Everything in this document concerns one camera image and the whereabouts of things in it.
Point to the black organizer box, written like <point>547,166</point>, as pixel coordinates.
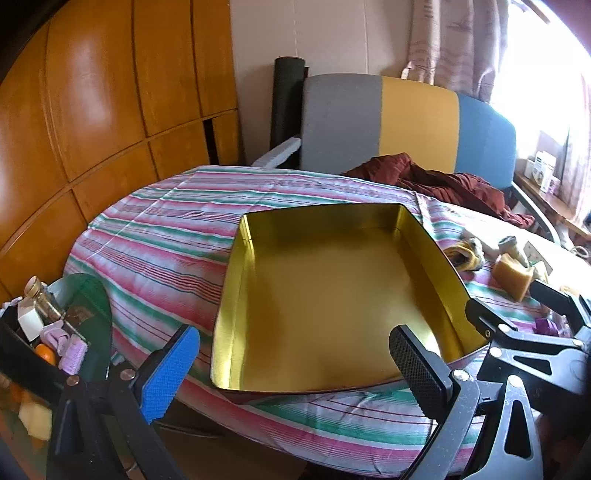
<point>27,357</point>

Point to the dark red garment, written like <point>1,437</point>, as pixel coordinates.
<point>438,184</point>

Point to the yellow white wrapper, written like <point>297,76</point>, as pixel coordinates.
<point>466,254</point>

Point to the small white box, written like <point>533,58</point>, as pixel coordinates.
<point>30,321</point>

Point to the wooden window desk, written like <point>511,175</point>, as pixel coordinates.
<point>561,212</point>

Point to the pink patterned curtain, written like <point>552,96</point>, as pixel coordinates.
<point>452,46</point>
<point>578,161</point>

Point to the small white roll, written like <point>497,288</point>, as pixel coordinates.
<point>510,244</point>

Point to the striped pink green bedsheet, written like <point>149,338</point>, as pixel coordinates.
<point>161,240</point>

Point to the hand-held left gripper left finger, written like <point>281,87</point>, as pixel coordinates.
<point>168,376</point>

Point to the wooden wardrobe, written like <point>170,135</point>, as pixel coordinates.
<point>92,92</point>

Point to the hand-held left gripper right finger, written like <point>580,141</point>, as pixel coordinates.
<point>422,371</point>

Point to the orange fruit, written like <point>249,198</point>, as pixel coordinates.
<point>46,354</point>

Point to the pink hair rollers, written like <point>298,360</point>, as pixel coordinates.
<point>69,350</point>

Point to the white carton box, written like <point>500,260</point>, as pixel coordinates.
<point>542,168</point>

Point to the green glass side table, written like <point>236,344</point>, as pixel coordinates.
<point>90,295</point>

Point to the purple plastic item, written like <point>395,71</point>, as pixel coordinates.
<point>547,327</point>

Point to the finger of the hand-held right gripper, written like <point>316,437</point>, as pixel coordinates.
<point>482,318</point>
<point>556,297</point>

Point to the gold perfume bottle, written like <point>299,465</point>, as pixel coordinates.
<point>40,300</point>

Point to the black rolled mat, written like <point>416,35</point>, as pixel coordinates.
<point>287,92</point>

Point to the small purple box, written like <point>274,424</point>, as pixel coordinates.
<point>555,187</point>

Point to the grey yellow blue chair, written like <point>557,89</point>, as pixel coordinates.
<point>341,124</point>

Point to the gold metal tin tray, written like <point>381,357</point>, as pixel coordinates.
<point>332,286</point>

